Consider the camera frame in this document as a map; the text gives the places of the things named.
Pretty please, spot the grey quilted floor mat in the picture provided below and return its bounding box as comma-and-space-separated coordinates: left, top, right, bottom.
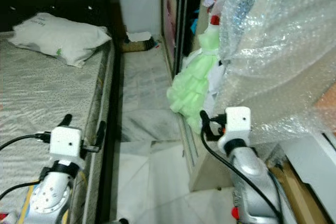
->
119, 45, 185, 142

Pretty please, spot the sliding wardrobe door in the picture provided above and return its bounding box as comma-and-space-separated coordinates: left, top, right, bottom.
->
160, 0, 196, 80

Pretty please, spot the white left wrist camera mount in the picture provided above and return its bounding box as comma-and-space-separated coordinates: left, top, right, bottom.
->
48, 126, 86, 169

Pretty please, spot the light green ruffled dress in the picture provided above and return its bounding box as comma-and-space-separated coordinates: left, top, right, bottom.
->
166, 25, 225, 135

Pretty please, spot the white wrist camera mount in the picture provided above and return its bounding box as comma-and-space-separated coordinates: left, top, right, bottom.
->
48, 126, 86, 169
218, 106, 252, 150

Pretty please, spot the white furniture panel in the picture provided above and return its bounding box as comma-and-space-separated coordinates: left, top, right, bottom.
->
278, 131, 336, 206

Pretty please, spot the colourful children's book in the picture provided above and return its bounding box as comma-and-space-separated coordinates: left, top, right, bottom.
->
16, 197, 36, 224

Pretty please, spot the brown cardboard strip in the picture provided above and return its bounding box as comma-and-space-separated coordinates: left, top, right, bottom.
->
268, 160, 323, 224

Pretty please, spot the bubble wrapped furniture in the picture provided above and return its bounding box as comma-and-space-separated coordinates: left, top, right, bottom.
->
189, 0, 336, 193

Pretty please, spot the white hanging garment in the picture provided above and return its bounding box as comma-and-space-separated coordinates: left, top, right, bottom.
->
205, 56, 226, 130

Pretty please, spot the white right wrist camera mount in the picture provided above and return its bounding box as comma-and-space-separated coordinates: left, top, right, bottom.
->
218, 106, 252, 150

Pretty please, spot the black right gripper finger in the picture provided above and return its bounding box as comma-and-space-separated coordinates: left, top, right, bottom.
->
199, 109, 214, 142

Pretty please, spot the white pillow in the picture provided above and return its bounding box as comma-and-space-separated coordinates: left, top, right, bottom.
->
8, 12, 112, 69

